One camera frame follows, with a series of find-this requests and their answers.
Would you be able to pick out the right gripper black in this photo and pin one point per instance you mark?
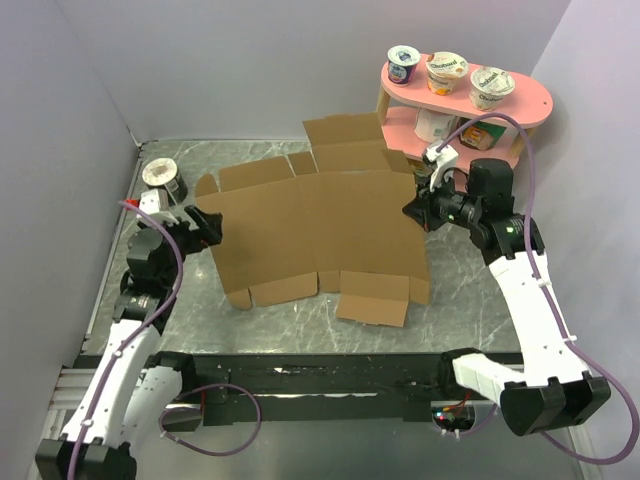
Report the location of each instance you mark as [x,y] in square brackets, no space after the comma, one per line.
[423,211]

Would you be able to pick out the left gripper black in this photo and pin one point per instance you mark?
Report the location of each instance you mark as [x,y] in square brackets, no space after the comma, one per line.
[209,229]

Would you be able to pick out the brown cardboard box sheet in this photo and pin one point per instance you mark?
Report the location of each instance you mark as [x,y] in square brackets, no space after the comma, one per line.
[327,220]

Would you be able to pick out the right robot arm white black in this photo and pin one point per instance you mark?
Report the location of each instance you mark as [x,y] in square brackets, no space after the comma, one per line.
[555,389]

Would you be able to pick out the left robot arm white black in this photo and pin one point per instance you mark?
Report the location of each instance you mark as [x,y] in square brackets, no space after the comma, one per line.
[148,293]

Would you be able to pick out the black white can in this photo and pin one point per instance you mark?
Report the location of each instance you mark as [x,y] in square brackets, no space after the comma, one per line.
[164,174]

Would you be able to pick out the white cup middle shelf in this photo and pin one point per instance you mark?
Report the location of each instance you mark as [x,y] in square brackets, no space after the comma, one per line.
[431,126]

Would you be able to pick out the green orange package middle shelf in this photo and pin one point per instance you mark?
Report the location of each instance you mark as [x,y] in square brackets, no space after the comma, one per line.
[481,136]

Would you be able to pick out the orange Chobani yogurt cup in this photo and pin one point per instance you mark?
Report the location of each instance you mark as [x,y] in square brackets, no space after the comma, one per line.
[444,72]

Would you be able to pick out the white Chobani yogurt cup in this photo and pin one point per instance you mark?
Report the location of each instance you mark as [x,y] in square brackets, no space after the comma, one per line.
[489,87]

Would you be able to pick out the pink three-tier shelf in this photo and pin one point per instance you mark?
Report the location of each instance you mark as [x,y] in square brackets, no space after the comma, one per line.
[530,104]

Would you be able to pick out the blue white yogurt cup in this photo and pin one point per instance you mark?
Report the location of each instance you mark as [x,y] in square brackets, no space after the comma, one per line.
[402,63]

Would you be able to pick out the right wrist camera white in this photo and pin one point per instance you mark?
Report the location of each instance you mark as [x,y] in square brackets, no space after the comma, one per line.
[440,156]

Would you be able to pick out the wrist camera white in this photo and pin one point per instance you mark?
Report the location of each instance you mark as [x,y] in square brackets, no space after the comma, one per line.
[440,156]
[155,204]

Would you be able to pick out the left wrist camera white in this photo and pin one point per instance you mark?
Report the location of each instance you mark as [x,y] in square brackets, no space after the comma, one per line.
[155,204]

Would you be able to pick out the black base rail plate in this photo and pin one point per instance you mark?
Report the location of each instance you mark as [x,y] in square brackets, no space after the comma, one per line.
[317,387]

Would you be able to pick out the aluminium frame rail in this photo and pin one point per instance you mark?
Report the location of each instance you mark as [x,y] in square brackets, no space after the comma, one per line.
[60,395]

